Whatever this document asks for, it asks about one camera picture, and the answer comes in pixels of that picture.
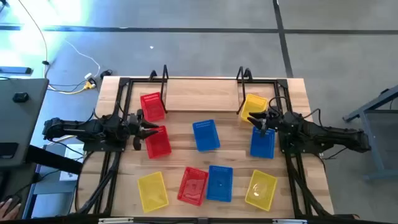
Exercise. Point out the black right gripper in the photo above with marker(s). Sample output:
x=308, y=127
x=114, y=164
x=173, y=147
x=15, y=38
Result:
x=273, y=120

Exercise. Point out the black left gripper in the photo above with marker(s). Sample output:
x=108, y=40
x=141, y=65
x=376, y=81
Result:
x=135, y=127

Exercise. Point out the yellow plastic basket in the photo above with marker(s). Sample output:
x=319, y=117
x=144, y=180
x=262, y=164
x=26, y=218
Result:
x=152, y=192
x=255, y=104
x=261, y=190

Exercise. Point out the red plastic basket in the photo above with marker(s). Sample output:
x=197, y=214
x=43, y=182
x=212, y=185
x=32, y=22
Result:
x=152, y=109
x=192, y=186
x=160, y=146

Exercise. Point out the blue plastic basket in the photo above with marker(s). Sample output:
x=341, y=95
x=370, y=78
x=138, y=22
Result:
x=262, y=146
x=206, y=137
x=219, y=183

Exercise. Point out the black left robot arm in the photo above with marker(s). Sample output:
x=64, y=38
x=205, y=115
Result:
x=77, y=127

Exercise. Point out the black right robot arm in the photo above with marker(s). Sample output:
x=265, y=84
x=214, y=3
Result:
x=326, y=132

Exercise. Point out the black power plug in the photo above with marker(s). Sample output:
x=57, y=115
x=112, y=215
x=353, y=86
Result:
x=105, y=74

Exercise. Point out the white paper box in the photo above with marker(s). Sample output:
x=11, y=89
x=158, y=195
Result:
x=73, y=152

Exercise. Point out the grey side desk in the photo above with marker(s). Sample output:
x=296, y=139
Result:
x=21, y=124

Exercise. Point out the small black device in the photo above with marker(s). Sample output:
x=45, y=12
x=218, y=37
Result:
x=20, y=97

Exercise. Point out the black flat device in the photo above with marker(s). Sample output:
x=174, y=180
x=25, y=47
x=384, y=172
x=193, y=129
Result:
x=7, y=150

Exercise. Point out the dark flat bar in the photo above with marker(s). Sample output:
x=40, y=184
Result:
x=15, y=70

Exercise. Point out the black computer mouse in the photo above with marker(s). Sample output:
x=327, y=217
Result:
x=12, y=199

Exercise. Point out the person's hand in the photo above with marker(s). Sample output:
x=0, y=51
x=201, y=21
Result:
x=9, y=212

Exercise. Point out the black aluminium table frame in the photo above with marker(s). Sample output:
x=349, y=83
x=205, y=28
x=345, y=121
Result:
x=140, y=81

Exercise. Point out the wooden shelf with black frame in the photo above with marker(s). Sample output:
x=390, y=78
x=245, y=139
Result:
x=202, y=95

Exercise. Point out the silver metal bracket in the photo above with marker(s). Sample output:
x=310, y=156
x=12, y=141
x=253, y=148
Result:
x=115, y=220
x=289, y=221

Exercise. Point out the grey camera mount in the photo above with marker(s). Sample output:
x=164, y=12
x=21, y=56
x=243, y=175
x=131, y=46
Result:
x=202, y=221

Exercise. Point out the grey-blue table frame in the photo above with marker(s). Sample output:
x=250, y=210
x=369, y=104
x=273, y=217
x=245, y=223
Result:
x=373, y=141

